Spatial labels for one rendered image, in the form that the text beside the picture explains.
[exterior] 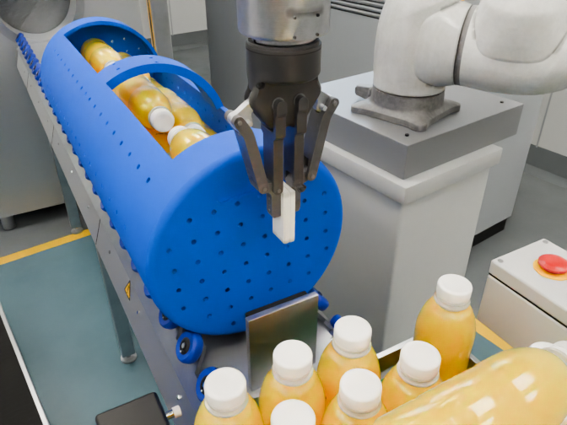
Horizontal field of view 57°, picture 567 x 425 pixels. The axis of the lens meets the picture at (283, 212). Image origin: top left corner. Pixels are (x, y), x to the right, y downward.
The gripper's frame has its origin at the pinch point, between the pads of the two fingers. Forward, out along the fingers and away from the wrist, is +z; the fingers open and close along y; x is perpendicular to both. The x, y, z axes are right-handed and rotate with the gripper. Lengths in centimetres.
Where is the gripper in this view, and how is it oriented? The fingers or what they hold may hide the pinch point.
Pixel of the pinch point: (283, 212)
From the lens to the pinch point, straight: 61.5
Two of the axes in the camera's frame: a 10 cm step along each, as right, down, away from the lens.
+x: -4.9, -4.6, 7.4
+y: 8.7, -2.6, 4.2
